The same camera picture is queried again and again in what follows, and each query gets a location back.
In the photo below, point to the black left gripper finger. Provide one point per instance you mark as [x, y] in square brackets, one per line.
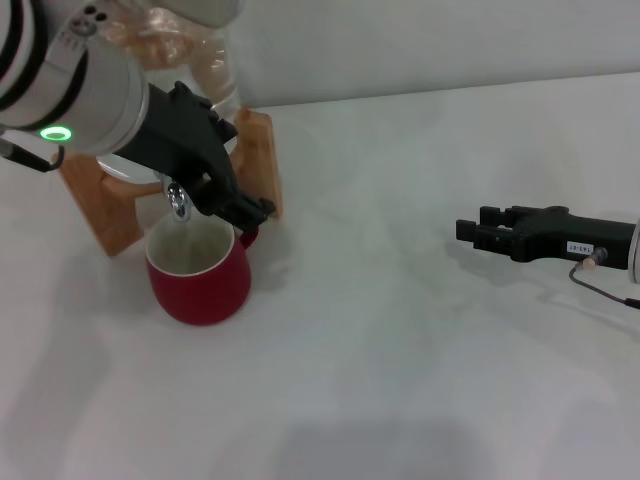
[250, 195]
[225, 205]

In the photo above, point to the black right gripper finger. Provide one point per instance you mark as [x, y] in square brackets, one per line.
[487, 235]
[497, 214]

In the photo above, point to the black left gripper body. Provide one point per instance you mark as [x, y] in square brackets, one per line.
[175, 135]

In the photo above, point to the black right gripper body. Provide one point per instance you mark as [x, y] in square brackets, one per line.
[575, 240]

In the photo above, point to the chrome faucet with lever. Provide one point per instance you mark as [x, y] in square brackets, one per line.
[177, 200]

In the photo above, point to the red cup white inside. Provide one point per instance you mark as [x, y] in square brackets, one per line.
[200, 285]

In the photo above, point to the wooden dispenser stand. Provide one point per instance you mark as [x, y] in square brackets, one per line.
[260, 150]

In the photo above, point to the glass water dispenser jar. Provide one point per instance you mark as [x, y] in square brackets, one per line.
[210, 55]

